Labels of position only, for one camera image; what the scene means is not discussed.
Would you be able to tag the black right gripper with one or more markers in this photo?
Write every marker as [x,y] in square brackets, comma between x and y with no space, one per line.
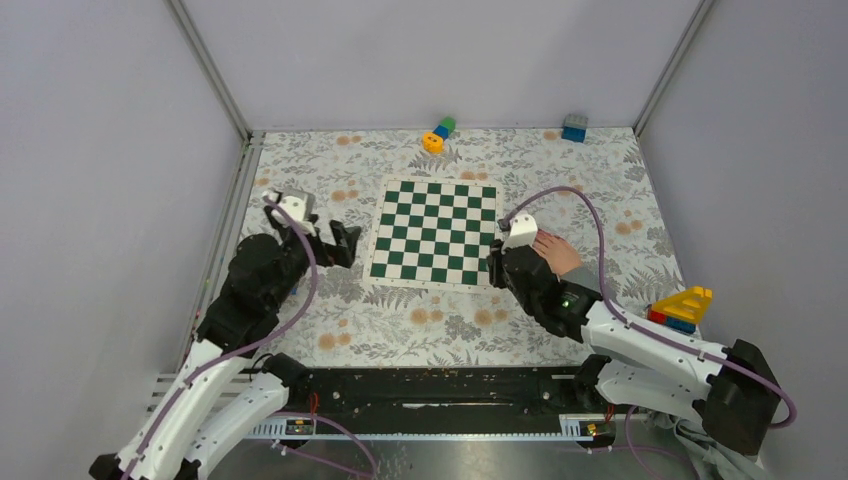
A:
[495,263]

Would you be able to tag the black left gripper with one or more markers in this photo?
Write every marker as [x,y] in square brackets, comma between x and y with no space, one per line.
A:
[342,255]

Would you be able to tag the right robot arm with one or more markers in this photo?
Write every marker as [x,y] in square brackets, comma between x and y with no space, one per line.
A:
[730,391]

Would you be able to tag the grey sleeved forearm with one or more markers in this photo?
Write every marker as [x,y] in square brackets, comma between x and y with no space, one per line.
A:
[585,277]

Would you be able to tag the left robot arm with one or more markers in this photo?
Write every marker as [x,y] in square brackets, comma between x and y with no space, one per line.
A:
[183,439]

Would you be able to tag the person's hand painted nails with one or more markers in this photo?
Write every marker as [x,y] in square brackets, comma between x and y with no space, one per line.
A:
[561,257]

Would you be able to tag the green white chessboard mat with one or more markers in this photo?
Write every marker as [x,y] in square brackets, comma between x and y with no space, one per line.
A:
[433,233]

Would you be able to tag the floral tablecloth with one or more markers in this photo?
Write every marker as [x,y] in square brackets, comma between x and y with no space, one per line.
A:
[596,194]

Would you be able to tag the orange round toy brick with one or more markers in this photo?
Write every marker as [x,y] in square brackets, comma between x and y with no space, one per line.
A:
[432,143]

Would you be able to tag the red blue toy brick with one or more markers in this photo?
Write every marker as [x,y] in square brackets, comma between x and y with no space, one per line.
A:
[671,322]

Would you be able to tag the blue grey toy brick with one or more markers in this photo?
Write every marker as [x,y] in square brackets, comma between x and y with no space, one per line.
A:
[575,127]

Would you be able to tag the blue green toy block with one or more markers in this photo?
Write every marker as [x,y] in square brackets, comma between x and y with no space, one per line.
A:
[445,127]

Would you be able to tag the yellow toy piece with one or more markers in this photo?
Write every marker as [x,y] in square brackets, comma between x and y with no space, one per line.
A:
[690,305]

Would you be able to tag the grey cloth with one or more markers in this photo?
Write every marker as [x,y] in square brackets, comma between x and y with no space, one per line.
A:
[708,458]

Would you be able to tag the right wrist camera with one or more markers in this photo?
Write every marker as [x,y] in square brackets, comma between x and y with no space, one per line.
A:
[518,231]

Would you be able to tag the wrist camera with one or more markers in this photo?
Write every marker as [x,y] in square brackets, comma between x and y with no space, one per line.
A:
[518,231]
[297,204]

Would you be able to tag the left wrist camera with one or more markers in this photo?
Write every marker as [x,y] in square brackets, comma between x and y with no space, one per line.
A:
[297,204]

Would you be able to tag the aluminium frame rail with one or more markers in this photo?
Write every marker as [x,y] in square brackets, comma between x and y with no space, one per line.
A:
[226,235]

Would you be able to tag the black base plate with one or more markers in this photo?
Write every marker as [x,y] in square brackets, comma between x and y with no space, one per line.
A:
[501,403]

